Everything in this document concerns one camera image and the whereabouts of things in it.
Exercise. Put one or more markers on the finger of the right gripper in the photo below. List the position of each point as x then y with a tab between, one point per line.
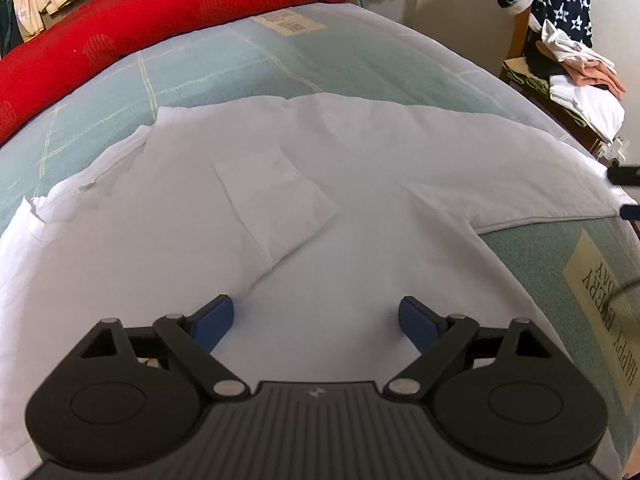
630	212
624	175

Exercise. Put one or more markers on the white t-shirt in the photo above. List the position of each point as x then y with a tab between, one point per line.
315	214

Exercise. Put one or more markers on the teal plaid bed blanket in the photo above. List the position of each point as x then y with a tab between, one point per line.
350	60

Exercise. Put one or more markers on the pile of folded clothes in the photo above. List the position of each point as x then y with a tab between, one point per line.
575	85

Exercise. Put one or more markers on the red quilt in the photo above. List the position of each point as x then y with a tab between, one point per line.
39	73

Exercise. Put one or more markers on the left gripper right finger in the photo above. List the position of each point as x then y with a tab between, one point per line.
443	345

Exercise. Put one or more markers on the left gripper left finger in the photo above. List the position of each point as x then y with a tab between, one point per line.
190	341

